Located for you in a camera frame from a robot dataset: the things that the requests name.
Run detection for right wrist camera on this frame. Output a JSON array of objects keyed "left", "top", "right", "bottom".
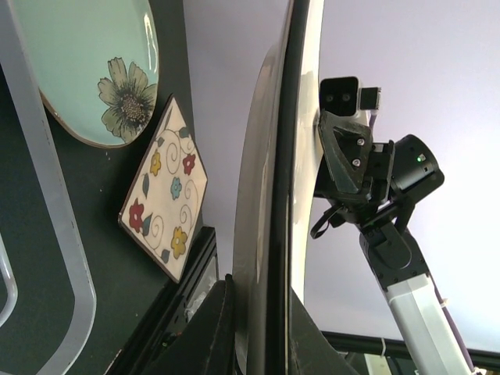
[{"left": 320, "top": 77, "right": 381, "bottom": 117}]

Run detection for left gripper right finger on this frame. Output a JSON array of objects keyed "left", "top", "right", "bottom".
[{"left": 290, "top": 290, "right": 358, "bottom": 375}]

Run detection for white square plate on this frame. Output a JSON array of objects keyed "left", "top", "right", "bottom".
[{"left": 232, "top": 1, "right": 324, "bottom": 374}]

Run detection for green floral plate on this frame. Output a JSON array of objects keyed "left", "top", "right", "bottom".
[{"left": 12, "top": 1, "right": 159, "bottom": 148}]

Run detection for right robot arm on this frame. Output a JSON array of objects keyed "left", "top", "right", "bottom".
[{"left": 310, "top": 111, "right": 474, "bottom": 374}]

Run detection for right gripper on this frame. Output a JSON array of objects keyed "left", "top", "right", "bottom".
[{"left": 312, "top": 111, "right": 415, "bottom": 235}]

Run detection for white wire dish rack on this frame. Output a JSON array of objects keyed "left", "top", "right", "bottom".
[{"left": 1, "top": 1, "right": 97, "bottom": 374}]

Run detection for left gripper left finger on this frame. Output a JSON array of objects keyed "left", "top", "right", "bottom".
[{"left": 143, "top": 273, "right": 236, "bottom": 375}]

